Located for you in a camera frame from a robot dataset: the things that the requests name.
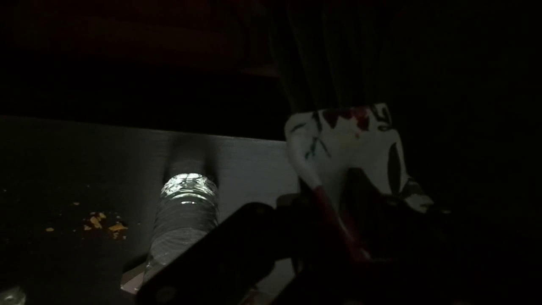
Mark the floral white clothing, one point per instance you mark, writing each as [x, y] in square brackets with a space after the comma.
[327, 142]

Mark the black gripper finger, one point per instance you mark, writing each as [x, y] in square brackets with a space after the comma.
[222, 266]

